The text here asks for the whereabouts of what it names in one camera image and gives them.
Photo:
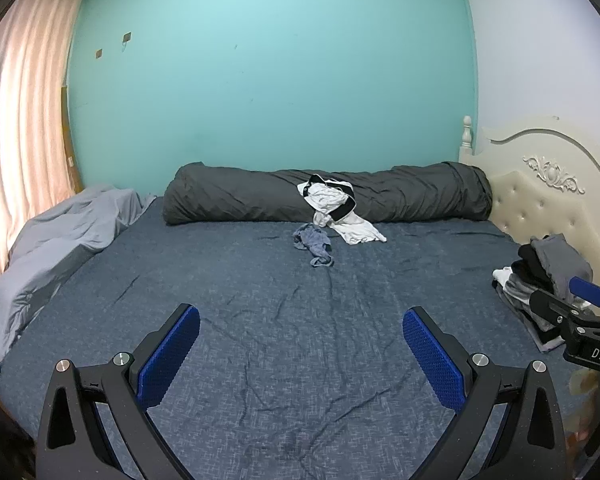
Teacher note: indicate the blue plaid boxer shorts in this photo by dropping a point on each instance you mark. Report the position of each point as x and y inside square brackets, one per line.
[315, 242]

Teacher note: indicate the white and black garment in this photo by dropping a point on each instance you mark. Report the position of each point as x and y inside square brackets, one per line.
[325, 197]

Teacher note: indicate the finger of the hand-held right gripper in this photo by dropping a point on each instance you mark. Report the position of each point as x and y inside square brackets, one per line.
[587, 289]
[547, 305]

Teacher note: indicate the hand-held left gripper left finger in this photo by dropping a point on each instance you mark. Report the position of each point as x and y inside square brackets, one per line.
[170, 355]

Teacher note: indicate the pile of folded clothes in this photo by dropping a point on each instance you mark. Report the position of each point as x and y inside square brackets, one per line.
[555, 260]

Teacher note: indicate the pink curtain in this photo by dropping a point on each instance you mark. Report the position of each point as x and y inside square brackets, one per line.
[20, 110]

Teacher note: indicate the cream tufted headboard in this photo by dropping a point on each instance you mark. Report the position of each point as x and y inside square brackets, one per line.
[540, 195]

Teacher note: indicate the dark grey rolled duvet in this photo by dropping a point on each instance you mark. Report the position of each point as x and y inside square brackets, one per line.
[230, 195]

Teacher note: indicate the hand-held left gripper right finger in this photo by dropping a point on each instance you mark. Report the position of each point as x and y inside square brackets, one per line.
[432, 360]

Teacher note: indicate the light grey blanket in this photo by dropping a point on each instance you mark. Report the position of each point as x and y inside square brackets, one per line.
[55, 245]

